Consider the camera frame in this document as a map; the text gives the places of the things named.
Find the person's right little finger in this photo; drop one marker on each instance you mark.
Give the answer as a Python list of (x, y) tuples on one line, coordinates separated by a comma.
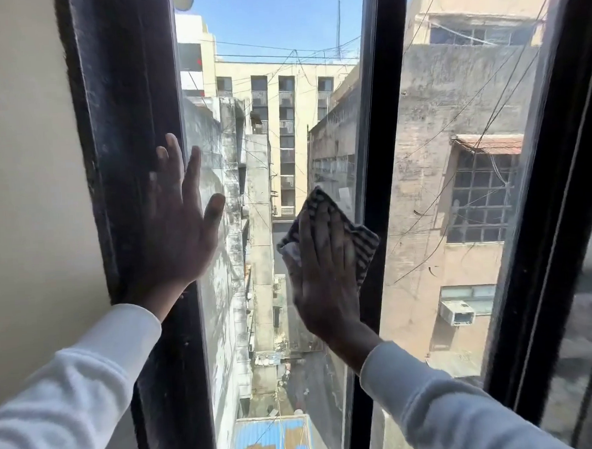
[(353, 253)]

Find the person's left little finger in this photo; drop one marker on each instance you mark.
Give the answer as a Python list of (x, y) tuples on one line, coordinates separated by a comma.
[(153, 184)]

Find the white air conditioner unit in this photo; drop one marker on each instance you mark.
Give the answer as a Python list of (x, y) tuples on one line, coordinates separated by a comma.
[(456, 313)]

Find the blue corrugated metal roof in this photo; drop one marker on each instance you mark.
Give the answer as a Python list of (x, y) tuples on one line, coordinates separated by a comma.
[(272, 441)]

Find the person's left middle finger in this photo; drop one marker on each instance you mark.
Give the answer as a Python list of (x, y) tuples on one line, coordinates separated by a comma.
[(175, 164)]

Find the black window frame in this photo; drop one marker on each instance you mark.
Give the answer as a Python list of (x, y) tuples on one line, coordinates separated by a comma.
[(120, 92)]

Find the black white checked cleaning cloth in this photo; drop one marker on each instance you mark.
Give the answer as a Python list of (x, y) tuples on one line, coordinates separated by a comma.
[(366, 248)]

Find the thin antenna mast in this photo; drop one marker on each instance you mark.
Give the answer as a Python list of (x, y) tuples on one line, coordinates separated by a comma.
[(339, 16)]

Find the person's right middle finger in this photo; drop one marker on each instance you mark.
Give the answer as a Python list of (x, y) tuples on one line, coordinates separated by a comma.
[(323, 230)]

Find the person's left hand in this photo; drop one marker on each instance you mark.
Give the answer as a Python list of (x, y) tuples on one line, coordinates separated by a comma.
[(176, 248)]

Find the beige multi-storey building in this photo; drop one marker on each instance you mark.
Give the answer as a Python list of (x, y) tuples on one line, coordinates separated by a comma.
[(296, 132)]

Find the person's right hand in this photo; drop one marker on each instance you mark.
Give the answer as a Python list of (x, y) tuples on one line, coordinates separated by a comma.
[(326, 289)]

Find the grilled building window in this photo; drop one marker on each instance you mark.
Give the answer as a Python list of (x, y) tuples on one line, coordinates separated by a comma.
[(482, 197)]

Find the black sliding window sash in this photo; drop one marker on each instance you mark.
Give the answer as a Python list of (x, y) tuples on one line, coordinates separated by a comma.
[(383, 103)]

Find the red tiled window awning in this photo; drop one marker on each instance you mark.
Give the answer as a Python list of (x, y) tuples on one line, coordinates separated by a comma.
[(492, 143)]

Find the grey weathered concrete building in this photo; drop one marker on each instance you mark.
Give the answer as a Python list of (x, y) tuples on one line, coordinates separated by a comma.
[(433, 100)]

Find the person's left forearm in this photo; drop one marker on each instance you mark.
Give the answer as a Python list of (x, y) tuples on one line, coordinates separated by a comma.
[(72, 387)]

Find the person's left thumb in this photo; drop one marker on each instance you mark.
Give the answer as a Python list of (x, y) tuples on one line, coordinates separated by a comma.
[(213, 211)]

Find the white satellite dish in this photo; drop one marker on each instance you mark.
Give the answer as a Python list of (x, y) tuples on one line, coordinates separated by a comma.
[(183, 0)]

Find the person's right thumb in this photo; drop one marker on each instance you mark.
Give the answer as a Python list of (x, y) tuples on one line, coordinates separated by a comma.
[(292, 264)]

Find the white stained building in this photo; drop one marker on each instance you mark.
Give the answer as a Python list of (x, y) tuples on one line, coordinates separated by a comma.
[(234, 185)]

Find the person's right forearm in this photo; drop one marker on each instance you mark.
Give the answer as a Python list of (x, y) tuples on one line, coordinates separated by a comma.
[(434, 413)]

